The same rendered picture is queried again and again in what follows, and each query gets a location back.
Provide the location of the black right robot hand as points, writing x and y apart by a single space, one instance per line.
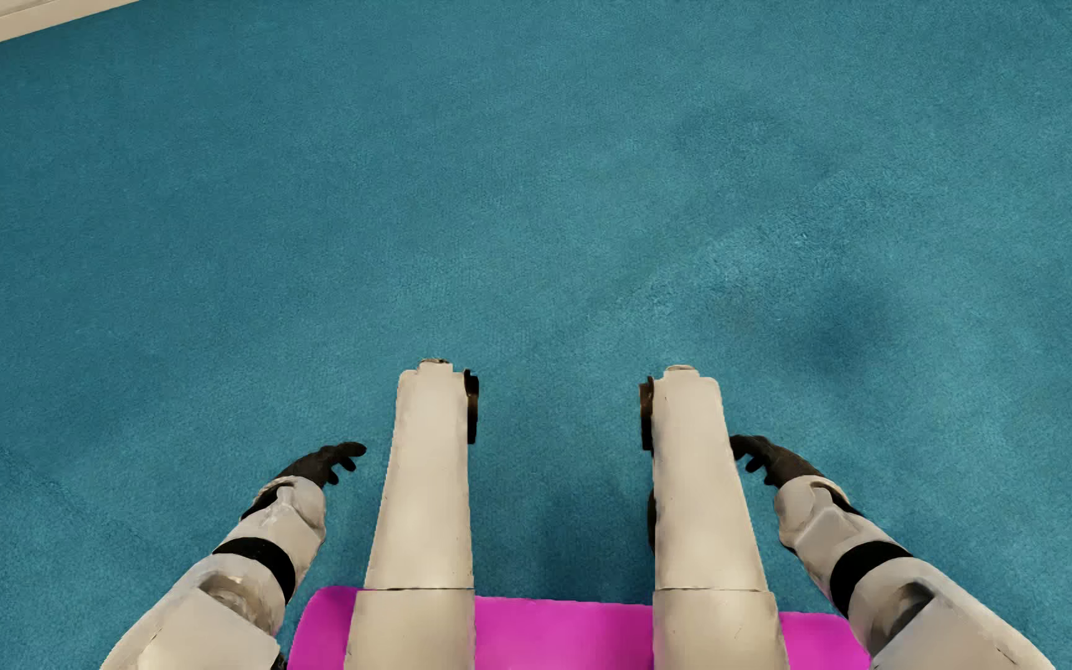
771 458

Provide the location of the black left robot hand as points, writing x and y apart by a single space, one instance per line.
319 463

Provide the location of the white right robot leg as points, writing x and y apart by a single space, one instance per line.
703 521

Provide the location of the white robot leg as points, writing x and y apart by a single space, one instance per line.
420 521
703 521

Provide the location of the white left robot leg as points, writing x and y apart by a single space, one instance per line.
420 521

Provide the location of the magenta mat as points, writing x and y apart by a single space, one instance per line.
559 635

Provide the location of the beige furniture edge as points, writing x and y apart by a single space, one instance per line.
6 20

